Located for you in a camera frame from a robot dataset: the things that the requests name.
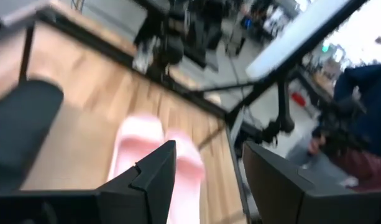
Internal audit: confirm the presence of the black rubber slide sandal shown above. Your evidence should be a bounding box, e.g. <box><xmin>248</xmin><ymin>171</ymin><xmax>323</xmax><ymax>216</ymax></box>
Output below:
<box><xmin>0</xmin><ymin>79</ymin><xmax>65</xmax><ymax>191</ymax></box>

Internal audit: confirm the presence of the white overhead light bar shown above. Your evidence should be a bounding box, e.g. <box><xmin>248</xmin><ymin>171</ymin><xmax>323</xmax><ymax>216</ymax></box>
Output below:
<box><xmin>245</xmin><ymin>0</ymin><xmax>370</xmax><ymax>82</ymax></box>

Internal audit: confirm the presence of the black aluminium table frame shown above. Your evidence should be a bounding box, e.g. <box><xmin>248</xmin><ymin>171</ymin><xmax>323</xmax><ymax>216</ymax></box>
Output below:
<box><xmin>34</xmin><ymin>6</ymin><xmax>231</xmax><ymax>119</ymax></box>

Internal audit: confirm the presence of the small red object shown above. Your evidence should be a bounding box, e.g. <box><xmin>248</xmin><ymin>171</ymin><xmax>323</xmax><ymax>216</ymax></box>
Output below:
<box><xmin>291</xmin><ymin>91</ymin><xmax>308</xmax><ymax>106</ymax></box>

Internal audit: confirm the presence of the person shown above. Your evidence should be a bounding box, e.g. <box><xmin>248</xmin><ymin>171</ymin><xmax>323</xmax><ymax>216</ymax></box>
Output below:
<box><xmin>308</xmin><ymin>63</ymin><xmax>381</xmax><ymax>192</ymax></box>

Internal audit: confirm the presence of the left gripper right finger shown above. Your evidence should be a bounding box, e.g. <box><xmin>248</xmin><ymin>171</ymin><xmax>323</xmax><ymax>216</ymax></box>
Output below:
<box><xmin>242</xmin><ymin>141</ymin><xmax>350</xmax><ymax>224</ymax></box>

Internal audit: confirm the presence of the black-framed wooden board shelf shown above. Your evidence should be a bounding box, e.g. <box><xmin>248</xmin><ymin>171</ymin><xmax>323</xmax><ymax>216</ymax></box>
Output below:
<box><xmin>0</xmin><ymin>18</ymin><xmax>250</xmax><ymax>224</ymax></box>

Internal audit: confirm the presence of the pink rubber slide sandal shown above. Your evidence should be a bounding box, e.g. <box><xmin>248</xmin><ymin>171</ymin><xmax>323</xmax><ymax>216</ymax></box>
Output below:
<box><xmin>163</xmin><ymin>129</ymin><xmax>207</xmax><ymax>224</ymax></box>
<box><xmin>108</xmin><ymin>114</ymin><xmax>165</xmax><ymax>183</ymax></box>

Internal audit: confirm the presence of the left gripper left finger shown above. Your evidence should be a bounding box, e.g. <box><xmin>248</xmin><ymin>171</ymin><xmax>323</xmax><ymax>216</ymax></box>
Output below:
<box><xmin>98</xmin><ymin>139</ymin><xmax>178</xmax><ymax>224</ymax></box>

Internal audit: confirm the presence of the black stand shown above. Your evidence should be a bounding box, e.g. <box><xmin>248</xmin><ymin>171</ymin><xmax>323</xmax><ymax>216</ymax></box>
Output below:
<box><xmin>261</xmin><ymin>79</ymin><xmax>296</xmax><ymax>147</ymax></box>

